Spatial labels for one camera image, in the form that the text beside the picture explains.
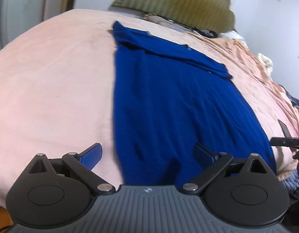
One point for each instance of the olive padded headboard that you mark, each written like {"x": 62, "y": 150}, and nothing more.
{"x": 183, "y": 2}

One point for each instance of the grey knitted cloth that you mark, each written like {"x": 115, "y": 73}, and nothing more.
{"x": 291, "y": 184}

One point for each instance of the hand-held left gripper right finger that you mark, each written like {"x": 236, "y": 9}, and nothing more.
{"x": 203, "y": 154}

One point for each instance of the white printed blanket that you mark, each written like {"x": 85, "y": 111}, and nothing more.
{"x": 235, "y": 37}

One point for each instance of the white fluffy cloth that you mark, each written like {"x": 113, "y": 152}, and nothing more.
{"x": 266, "y": 63}

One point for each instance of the dark clothes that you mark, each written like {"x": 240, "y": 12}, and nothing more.
{"x": 207, "y": 32}

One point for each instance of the blue beaded sweater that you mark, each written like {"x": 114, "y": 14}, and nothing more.
{"x": 176, "y": 102}

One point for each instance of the pink bedsheet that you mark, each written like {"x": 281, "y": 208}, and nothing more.
{"x": 54, "y": 77}

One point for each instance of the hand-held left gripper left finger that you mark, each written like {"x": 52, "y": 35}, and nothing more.
{"x": 91, "y": 155}

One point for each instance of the peach quilt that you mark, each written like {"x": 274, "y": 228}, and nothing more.
{"x": 256, "y": 63}

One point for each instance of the brown pillow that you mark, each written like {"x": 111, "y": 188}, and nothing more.
{"x": 169, "y": 23}

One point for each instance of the frosted glass door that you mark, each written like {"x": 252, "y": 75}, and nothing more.
{"x": 23, "y": 4}

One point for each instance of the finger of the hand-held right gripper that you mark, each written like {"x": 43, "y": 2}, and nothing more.
{"x": 287, "y": 142}
{"x": 285, "y": 129}

